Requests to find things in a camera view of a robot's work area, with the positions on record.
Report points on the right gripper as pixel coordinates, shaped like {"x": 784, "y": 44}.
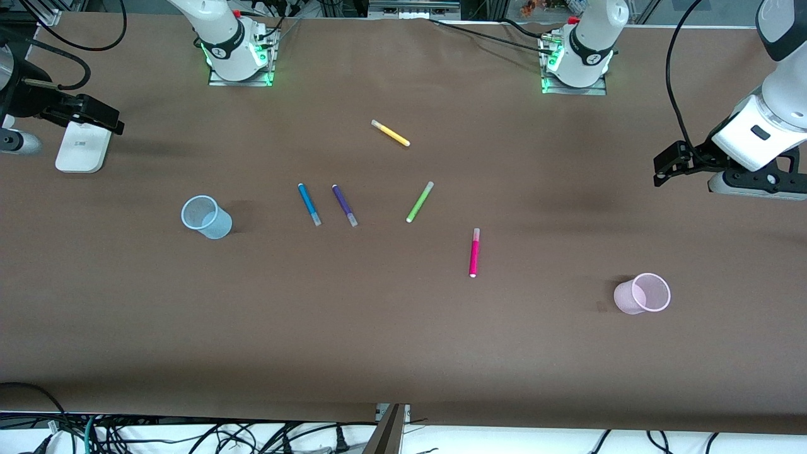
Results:
{"x": 26, "y": 99}

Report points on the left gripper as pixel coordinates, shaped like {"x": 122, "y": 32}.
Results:
{"x": 705, "y": 155}

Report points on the pink marker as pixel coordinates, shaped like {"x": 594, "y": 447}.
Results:
{"x": 474, "y": 252}

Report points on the blue marker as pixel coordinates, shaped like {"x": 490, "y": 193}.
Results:
{"x": 309, "y": 204}

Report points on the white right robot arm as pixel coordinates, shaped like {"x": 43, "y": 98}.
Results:
{"x": 220, "y": 31}

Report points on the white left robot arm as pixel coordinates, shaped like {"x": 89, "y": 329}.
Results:
{"x": 778, "y": 107}

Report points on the white rectangular box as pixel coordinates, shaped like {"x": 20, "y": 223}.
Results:
{"x": 79, "y": 151}

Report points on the translucent pink plastic cup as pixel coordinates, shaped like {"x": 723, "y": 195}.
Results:
{"x": 643, "y": 295}

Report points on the translucent blue plastic cup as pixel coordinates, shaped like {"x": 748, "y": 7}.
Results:
{"x": 211, "y": 221}

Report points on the green marker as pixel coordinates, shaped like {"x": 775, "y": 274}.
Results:
{"x": 419, "y": 202}

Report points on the purple marker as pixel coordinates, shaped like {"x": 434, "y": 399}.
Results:
{"x": 344, "y": 205}

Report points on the yellow marker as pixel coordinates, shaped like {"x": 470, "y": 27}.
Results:
{"x": 391, "y": 133}

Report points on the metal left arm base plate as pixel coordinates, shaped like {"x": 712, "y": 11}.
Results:
{"x": 577, "y": 89}

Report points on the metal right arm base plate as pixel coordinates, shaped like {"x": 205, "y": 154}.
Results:
{"x": 249, "y": 77}

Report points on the aluminium frame bar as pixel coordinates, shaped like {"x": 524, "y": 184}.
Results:
{"x": 413, "y": 7}

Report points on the metal table post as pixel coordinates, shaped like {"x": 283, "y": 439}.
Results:
{"x": 388, "y": 432}

